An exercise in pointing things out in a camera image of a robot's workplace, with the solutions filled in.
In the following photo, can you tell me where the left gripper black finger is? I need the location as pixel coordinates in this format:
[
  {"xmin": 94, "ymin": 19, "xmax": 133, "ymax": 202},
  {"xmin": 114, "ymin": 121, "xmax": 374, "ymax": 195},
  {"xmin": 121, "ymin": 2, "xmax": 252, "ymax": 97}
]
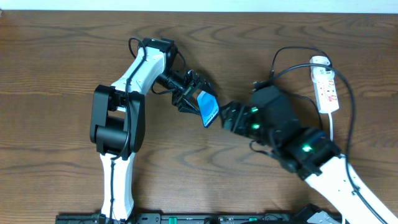
[
  {"xmin": 177, "ymin": 101, "xmax": 200, "ymax": 115},
  {"xmin": 201, "ymin": 82, "xmax": 218, "ymax": 96}
]

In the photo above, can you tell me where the blue Galaxy smartphone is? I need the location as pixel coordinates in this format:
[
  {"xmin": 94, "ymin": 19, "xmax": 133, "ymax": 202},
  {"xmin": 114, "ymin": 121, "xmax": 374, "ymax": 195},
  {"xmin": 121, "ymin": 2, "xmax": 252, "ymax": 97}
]
[{"xmin": 197, "ymin": 91, "xmax": 220, "ymax": 128}]

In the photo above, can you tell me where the black charger cable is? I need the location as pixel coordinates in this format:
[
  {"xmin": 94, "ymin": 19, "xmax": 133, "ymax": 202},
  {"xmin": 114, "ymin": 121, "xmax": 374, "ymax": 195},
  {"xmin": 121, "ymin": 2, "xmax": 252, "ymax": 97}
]
[{"xmin": 269, "ymin": 46, "xmax": 333, "ymax": 131}]

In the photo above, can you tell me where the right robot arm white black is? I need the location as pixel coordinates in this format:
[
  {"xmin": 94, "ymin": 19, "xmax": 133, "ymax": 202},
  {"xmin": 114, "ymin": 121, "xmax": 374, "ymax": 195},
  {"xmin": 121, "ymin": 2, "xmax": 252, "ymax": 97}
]
[{"xmin": 220, "ymin": 86, "xmax": 397, "ymax": 223}]

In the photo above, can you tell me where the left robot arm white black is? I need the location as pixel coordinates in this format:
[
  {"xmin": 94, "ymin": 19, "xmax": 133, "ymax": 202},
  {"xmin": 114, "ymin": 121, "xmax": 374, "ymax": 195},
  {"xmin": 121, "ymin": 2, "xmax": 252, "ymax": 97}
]
[{"xmin": 90, "ymin": 38, "xmax": 220, "ymax": 223}]

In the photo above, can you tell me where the white power strip socket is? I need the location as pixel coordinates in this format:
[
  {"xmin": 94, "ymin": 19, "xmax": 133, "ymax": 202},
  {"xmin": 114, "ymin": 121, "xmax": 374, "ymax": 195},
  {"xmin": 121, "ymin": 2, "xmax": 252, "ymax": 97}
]
[{"xmin": 310, "ymin": 66, "xmax": 340, "ymax": 114}]

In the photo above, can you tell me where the white power strip cord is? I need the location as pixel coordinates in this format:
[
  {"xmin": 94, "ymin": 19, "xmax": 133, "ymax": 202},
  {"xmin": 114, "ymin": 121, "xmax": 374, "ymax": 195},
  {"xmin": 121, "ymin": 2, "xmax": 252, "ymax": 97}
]
[{"xmin": 328, "ymin": 112, "xmax": 335, "ymax": 142}]

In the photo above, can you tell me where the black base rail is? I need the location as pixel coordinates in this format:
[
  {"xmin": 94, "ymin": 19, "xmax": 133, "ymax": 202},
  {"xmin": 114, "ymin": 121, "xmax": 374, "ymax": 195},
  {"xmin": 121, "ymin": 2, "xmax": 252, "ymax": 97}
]
[{"xmin": 55, "ymin": 213, "xmax": 302, "ymax": 224}]

